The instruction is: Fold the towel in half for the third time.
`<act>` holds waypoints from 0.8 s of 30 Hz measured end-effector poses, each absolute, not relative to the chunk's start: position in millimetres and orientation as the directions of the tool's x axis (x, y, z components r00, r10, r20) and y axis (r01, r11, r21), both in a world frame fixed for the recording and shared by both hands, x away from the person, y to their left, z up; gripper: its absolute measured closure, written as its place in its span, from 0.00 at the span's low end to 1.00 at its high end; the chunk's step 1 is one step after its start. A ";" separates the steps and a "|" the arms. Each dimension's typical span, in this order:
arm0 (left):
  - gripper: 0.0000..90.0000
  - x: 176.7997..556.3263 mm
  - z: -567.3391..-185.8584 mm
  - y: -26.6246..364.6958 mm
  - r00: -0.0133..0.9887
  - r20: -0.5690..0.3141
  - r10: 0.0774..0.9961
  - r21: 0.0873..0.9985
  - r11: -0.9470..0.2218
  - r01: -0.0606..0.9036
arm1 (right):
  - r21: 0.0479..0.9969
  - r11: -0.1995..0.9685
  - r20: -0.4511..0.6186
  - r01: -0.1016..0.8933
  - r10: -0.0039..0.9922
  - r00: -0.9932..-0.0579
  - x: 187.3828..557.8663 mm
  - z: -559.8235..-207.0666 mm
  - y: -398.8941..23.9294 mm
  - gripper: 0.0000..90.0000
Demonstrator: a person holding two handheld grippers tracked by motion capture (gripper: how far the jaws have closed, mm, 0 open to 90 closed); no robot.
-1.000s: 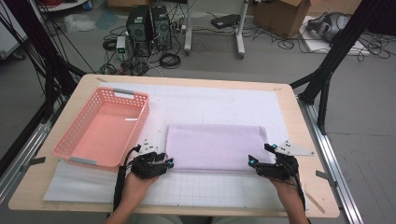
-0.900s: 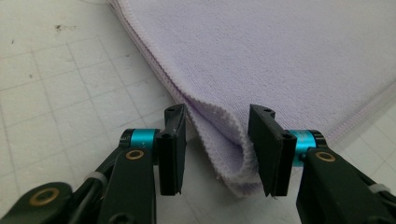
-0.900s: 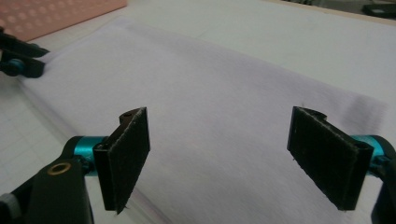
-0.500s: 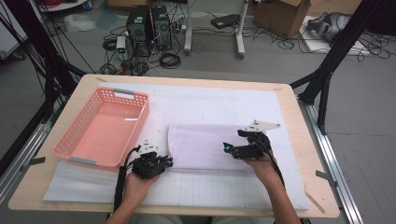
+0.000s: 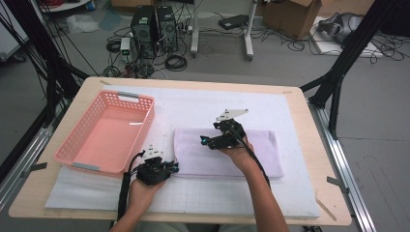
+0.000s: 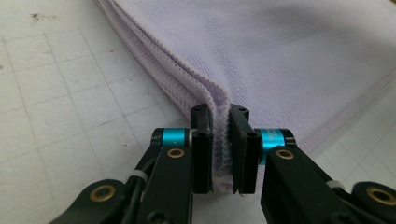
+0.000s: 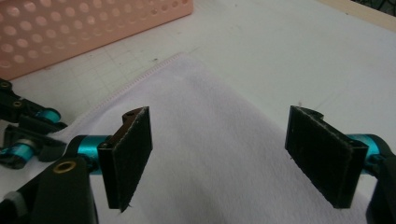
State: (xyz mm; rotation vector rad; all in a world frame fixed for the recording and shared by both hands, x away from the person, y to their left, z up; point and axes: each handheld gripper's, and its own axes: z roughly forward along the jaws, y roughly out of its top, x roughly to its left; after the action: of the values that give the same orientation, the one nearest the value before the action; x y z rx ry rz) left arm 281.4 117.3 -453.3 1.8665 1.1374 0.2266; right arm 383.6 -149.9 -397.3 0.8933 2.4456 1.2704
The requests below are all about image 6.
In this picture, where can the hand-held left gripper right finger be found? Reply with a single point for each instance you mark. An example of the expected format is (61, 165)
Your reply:
(246, 155)

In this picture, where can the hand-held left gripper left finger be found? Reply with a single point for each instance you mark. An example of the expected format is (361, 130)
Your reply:
(202, 155)

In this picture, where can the lilac printed towel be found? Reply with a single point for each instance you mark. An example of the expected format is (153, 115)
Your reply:
(264, 46)

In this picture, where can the white grid mat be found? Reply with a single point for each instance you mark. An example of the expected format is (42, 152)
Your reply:
(62, 93)

